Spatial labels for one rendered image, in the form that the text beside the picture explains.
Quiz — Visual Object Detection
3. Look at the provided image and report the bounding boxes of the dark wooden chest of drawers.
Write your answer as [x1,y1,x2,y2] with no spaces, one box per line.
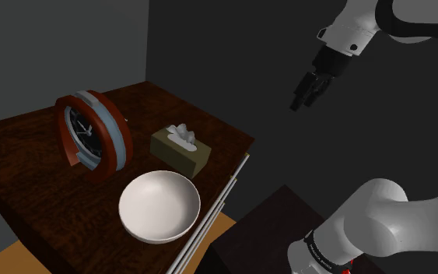
[0,80,256,274]

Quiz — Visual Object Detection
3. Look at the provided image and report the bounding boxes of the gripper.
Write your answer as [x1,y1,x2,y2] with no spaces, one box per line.
[289,44,351,113]

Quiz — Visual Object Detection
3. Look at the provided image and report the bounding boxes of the white bowl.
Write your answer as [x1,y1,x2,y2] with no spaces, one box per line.
[118,170,201,245]

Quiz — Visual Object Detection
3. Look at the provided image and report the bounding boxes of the olive tissue box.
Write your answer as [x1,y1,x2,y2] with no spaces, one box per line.
[149,123,212,180]

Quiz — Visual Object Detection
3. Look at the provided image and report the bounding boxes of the red and blue round clock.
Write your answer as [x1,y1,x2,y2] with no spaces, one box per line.
[54,90,135,184]

